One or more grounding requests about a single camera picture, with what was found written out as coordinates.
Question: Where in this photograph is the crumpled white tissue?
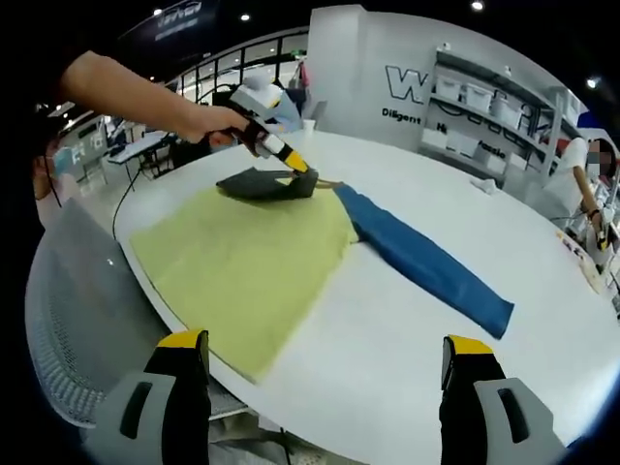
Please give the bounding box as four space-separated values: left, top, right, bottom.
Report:
468 176 500 195

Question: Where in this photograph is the white folding table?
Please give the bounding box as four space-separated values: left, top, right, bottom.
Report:
107 130 169 178

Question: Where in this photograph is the pink hanging bag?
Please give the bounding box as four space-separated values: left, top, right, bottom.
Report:
295 60 312 106

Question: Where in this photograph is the grey laptop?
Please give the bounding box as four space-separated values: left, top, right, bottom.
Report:
312 99 330 132

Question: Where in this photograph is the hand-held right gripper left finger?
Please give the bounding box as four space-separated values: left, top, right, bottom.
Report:
99 328 212 465

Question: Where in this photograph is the grey storage shelf with boxes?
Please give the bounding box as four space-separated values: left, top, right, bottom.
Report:
435 81 539 166

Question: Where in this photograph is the person's head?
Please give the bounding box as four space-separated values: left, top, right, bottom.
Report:
31 128 74 207

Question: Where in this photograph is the yellow blue grey garment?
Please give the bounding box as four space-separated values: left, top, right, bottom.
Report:
128 164 515 387

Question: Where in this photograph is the grey metal shelf rack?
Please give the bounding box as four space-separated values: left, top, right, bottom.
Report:
419 46 585 183

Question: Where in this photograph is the person's left hand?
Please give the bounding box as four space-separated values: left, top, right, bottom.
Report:
183 105 251 146

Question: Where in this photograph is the grey mesh office chair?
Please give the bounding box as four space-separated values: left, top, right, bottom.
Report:
23 196 214 430

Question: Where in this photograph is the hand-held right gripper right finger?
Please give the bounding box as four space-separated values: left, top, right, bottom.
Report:
438 333 568 465

